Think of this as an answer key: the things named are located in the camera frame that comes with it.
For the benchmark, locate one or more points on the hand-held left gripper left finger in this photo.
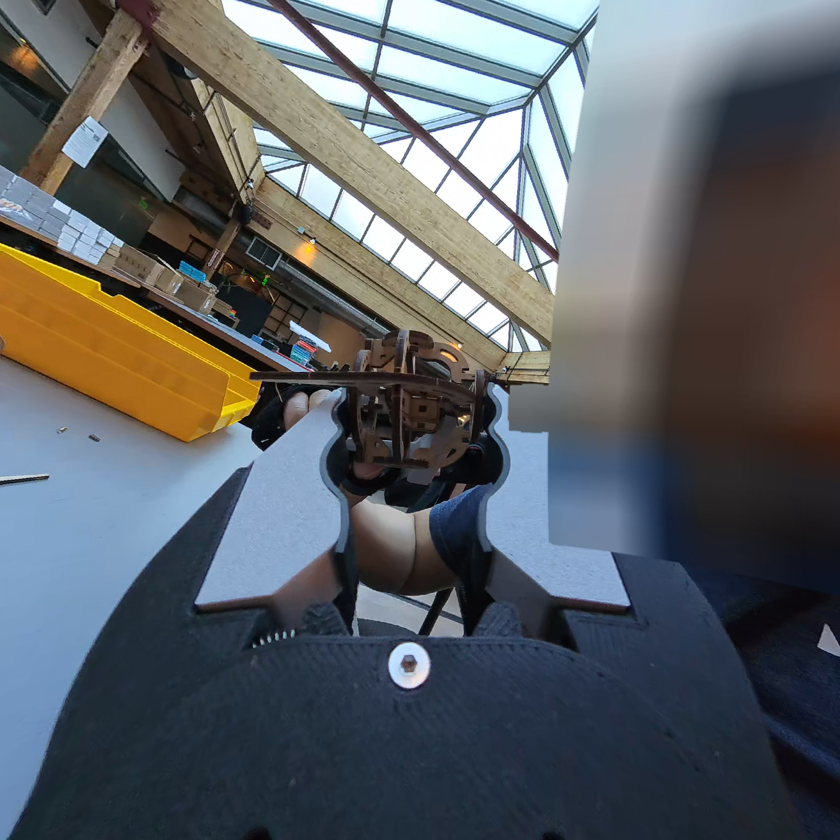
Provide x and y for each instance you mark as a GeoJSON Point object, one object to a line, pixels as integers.
{"type": "Point", "coordinates": [282, 518]}

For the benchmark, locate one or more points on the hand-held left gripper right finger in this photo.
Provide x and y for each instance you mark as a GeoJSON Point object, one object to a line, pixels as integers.
{"type": "Point", "coordinates": [525, 499]}

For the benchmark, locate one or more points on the round wooden model assembly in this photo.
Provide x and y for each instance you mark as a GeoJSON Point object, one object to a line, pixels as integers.
{"type": "Point", "coordinates": [420, 413]}

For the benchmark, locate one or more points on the person's right forearm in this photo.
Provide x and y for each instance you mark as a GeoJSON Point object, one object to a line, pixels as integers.
{"type": "Point", "coordinates": [387, 551]}

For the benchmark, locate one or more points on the person's right hand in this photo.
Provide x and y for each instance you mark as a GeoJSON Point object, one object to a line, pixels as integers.
{"type": "Point", "coordinates": [300, 408]}

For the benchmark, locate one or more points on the cardboard box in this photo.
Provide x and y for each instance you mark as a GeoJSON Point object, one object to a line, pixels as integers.
{"type": "Point", "coordinates": [190, 294]}
{"type": "Point", "coordinates": [141, 266]}

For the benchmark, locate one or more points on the thin wooden stick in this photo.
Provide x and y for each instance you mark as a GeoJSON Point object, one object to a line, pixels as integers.
{"type": "Point", "coordinates": [23, 478]}

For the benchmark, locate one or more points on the yellow plastic bin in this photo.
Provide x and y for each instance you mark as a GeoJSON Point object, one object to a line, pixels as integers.
{"type": "Point", "coordinates": [98, 328]}

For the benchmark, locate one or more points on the person in blue shirt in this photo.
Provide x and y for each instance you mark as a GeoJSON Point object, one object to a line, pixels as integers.
{"type": "Point", "coordinates": [787, 722]}

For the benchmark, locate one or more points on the stack of white boxes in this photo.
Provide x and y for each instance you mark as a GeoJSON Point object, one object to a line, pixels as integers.
{"type": "Point", "coordinates": [65, 220]}

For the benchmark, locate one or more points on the paper notice on post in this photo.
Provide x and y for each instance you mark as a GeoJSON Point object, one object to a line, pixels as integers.
{"type": "Point", "coordinates": [85, 141]}

